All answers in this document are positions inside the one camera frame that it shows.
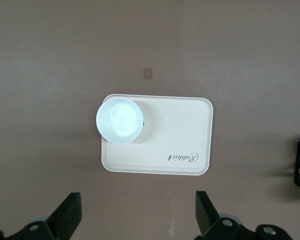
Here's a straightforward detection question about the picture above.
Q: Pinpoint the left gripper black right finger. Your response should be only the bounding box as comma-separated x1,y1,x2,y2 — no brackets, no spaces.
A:
195,190,295,240

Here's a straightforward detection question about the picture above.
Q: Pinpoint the beige rectangular tray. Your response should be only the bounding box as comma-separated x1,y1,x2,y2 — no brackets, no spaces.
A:
100,93,214,177

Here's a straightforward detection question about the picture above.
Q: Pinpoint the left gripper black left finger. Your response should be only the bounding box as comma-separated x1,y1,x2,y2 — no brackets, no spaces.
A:
0,191,83,240

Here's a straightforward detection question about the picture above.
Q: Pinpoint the white bowl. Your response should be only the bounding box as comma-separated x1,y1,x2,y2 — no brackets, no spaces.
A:
95,97,144,145

